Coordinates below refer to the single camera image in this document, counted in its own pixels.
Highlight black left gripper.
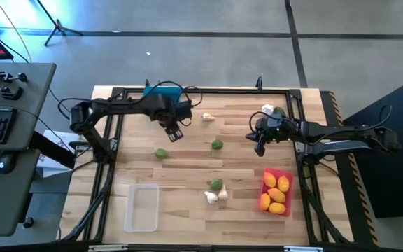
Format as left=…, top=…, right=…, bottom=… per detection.
left=152, top=103, right=185, bottom=143

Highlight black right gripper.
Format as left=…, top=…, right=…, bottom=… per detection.
left=246, top=117, right=287, bottom=158

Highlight yellow lemon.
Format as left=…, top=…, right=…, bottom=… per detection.
left=268, top=202, right=287, bottom=215
left=263, top=171, right=278, bottom=188
left=267, top=188, right=287, bottom=204
left=259, top=192, right=271, bottom=211
left=277, top=175, right=290, bottom=193

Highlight red plastic bin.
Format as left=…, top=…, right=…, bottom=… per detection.
left=258, top=167, right=295, bottom=218

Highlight blue plastic bin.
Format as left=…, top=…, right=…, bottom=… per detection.
left=142, top=86, right=183, bottom=103

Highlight clear plastic bin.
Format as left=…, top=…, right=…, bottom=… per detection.
left=123, top=183, right=160, bottom=233

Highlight white paper sheets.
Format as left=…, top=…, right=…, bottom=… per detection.
left=36, top=129, right=83, bottom=178

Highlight silver metal latch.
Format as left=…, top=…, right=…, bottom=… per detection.
left=88, top=244, right=129, bottom=252
left=283, top=246, right=324, bottom=252

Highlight black hazard striped platform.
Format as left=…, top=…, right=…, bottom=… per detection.
left=319, top=90, right=380, bottom=248

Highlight black desk leg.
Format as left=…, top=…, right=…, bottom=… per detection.
left=29, top=129, right=77, bottom=169

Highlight dark navy panel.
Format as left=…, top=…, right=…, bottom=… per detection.
left=341, top=72, right=403, bottom=218

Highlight grey side desk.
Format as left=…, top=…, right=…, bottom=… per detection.
left=0, top=62, right=57, bottom=237

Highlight black tripod stand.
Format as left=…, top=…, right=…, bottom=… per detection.
left=35, top=0, right=83, bottom=47

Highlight black computer mouse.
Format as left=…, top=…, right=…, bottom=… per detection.
left=0, top=152, right=17, bottom=175

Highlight black desk clamp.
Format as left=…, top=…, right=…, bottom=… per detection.
left=0, top=68, right=28, bottom=85
left=0, top=83, right=24, bottom=102

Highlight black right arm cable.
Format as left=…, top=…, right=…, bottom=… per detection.
left=248, top=104, right=394, bottom=134

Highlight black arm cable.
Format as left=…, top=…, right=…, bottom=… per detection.
left=57, top=80, right=203, bottom=127
left=248, top=104, right=394, bottom=134

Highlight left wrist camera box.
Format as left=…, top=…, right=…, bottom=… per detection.
left=176, top=100, right=193, bottom=120

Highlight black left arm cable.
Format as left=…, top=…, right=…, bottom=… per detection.
left=57, top=80, right=203, bottom=127

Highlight black aluminium table frame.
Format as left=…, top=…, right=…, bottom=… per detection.
left=61, top=86, right=355, bottom=246

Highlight yellow floor cable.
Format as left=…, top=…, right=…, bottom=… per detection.
left=0, top=0, right=33, bottom=63

